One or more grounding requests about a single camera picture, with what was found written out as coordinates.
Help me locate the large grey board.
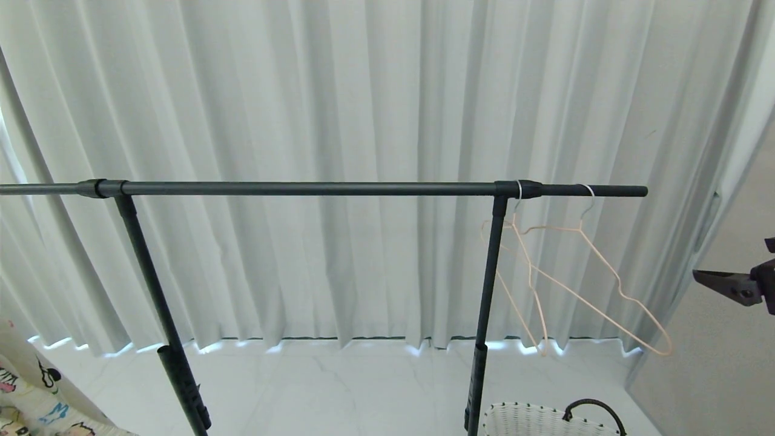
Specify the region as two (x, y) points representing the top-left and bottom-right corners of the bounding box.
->
(624, 115), (775, 436)

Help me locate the cream printed garment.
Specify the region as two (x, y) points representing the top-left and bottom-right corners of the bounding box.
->
(0, 320), (141, 436)

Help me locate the white curtain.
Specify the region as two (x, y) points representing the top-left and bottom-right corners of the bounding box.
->
(0, 0), (775, 358)

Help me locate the white laundry basket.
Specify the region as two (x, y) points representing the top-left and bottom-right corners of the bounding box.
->
(483, 398), (627, 436)

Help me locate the black clothes rack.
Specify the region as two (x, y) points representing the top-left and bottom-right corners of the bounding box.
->
(0, 179), (648, 436)

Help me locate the pink clothes hanger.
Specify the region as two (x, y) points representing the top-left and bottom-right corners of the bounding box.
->
(522, 185), (674, 357)
(481, 182), (550, 358)

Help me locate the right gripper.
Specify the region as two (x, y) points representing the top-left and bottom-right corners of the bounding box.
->
(692, 259), (775, 315)

